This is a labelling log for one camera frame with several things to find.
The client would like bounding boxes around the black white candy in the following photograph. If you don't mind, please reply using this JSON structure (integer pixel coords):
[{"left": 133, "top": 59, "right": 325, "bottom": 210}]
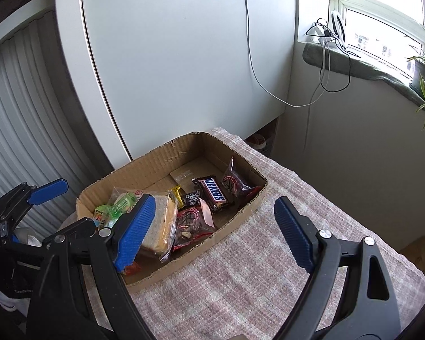
[{"left": 182, "top": 192, "right": 201, "bottom": 208}]

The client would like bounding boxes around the dark green windowsill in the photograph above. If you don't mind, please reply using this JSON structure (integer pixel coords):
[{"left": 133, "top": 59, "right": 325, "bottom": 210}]
[{"left": 302, "top": 43, "right": 423, "bottom": 106}]

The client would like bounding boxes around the Snickers chocolate bar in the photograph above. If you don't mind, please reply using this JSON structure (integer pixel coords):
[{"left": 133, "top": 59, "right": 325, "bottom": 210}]
[{"left": 192, "top": 175, "right": 231, "bottom": 213}]

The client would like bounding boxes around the white cabinet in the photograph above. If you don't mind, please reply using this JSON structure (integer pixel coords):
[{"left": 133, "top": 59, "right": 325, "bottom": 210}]
[{"left": 55, "top": 0, "right": 296, "bottom": 167}]

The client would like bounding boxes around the yellow candy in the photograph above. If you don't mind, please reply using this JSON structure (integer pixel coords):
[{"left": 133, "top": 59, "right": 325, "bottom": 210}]
[{"left": 170, "top": 185, "right": 184, "bottom": 210}]

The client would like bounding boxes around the packaged white bread slice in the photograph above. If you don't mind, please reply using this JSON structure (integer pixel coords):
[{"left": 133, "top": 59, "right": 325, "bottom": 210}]
[{"left": 107, "top": 186, "right": 180, "bottom": 264}]

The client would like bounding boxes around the pink checked tablecloth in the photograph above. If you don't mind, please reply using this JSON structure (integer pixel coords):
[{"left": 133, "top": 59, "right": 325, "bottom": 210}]
[{"left": 81, "top": 127, "right": 425, "bottom": 340}]

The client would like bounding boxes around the ring light on sill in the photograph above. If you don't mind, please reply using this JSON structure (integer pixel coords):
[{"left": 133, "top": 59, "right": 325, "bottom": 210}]
[{"left": 330, "top": 10, "right": 346, "bottom": 44}]

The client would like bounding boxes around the white slatted radiator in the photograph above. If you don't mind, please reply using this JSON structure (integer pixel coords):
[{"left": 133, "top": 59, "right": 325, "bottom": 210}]
[{"left": 0, "top": 11, "right": 112, "bottom": 239}]

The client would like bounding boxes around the red dark candy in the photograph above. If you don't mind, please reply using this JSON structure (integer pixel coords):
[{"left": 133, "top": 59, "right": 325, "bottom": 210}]
[{"left": 173, "top": 206, "right": 216, "bottom": 251}]

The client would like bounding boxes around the brown cardboard box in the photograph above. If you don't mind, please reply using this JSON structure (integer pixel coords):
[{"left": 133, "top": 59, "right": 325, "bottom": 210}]
[{"left": 76, "top": 132, "right": 267, "bottom": 293}]

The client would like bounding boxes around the dark snack red-edged clear bag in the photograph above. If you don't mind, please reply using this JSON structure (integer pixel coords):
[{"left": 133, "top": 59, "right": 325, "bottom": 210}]
[{"left": 221, "top": 156, "right": 262, "bottom": 206}]

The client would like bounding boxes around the green candy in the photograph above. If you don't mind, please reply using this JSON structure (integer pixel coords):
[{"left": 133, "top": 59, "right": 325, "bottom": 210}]
[{"left": 110, "top": 190, "right": 143, "bottom": 220}]

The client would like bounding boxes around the round jelly cup colourful lid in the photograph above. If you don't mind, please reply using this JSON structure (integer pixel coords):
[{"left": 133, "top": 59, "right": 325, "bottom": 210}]
[{"left": 92, "top": 204, "right": 123, "bottom": 229}]

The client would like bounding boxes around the black cable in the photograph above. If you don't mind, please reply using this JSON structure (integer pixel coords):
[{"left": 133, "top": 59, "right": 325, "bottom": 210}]
[{"left": 304, "top": 17, "right": 362, "bottom": 94}]

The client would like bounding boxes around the white cable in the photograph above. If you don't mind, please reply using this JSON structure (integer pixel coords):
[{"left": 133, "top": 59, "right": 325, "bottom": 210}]
[{"left": 245, "top": 0, "right": 333, "bottom": 109}]

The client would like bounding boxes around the pink candy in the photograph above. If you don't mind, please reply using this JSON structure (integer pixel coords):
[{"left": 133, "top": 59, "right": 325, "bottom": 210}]
[{"left": 199, "top": 198, "right": 215, "bottom": 228}]

